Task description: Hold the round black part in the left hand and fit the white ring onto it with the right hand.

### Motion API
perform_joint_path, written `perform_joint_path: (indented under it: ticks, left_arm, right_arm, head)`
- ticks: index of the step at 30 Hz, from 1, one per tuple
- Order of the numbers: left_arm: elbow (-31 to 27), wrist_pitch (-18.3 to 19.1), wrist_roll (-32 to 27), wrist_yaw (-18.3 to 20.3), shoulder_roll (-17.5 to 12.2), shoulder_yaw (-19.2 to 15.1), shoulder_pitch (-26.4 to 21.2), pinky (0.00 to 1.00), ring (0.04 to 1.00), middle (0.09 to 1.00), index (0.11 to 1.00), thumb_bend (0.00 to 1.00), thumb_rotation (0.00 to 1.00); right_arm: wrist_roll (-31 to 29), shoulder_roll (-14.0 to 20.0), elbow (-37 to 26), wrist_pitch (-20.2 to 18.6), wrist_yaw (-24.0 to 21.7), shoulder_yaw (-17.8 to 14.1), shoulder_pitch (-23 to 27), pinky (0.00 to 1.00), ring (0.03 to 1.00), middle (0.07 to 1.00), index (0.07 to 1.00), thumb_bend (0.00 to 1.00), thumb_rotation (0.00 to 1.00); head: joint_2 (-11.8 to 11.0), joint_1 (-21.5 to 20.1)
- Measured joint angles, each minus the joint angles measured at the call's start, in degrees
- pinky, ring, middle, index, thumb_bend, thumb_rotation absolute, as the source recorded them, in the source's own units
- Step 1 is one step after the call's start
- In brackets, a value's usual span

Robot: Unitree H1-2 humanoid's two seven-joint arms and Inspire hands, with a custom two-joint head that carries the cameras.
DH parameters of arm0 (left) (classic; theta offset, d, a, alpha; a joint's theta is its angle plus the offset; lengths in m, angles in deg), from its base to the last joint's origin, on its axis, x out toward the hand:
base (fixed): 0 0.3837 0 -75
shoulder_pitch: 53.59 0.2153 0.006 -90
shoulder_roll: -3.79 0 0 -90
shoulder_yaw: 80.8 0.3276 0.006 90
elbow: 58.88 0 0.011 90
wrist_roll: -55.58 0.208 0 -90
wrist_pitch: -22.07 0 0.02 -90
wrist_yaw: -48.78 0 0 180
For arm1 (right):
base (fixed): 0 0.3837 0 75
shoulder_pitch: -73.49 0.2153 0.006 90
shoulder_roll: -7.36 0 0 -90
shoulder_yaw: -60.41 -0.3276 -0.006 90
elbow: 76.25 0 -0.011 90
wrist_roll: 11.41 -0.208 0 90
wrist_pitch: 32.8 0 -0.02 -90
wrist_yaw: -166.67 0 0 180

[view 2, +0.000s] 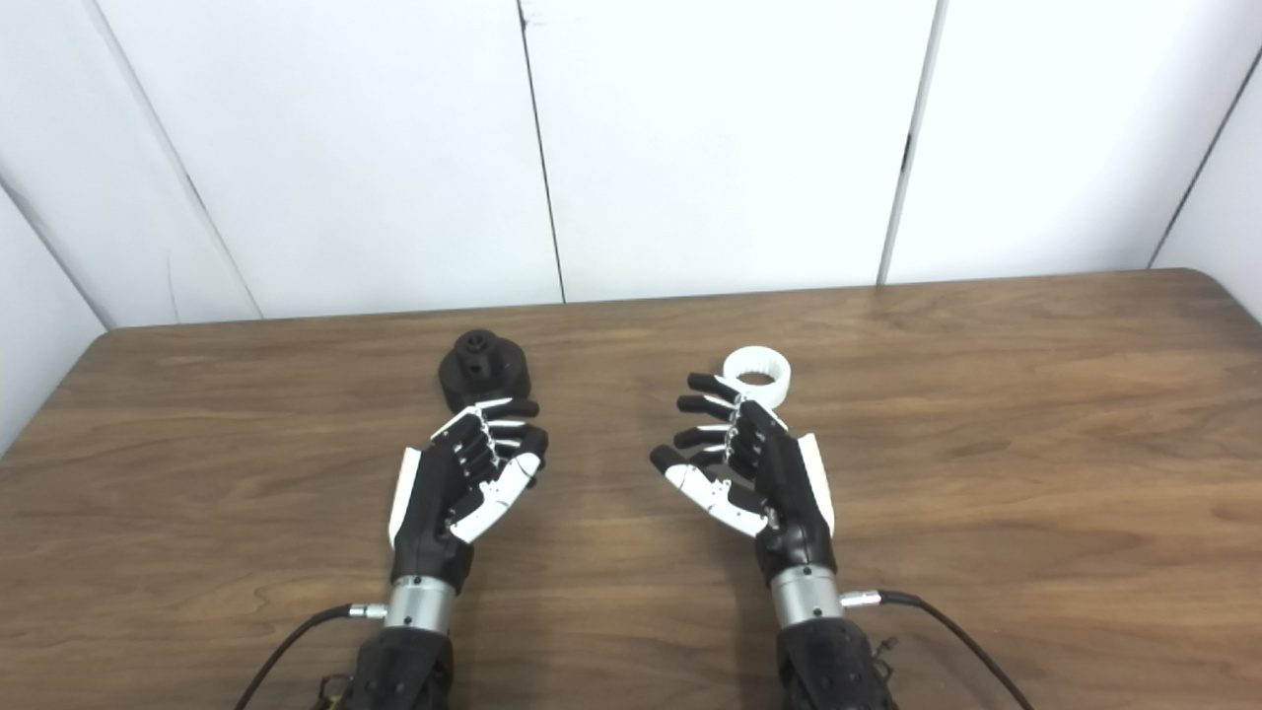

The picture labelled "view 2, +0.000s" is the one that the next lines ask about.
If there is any round black part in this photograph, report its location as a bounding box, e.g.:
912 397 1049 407
437 329 533 414

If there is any white toothed ring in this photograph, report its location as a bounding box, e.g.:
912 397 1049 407
723 346 793 408

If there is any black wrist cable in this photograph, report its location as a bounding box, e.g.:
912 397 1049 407
839 589 1035 710
234 603 390 710

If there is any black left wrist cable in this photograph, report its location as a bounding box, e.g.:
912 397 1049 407
234 603 390 710

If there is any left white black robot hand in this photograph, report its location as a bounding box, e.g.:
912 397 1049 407
387 396 550 594

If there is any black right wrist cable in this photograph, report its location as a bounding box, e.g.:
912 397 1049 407
839 589 1035 710

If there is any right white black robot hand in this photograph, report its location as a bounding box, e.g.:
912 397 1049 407
649 373 839 585

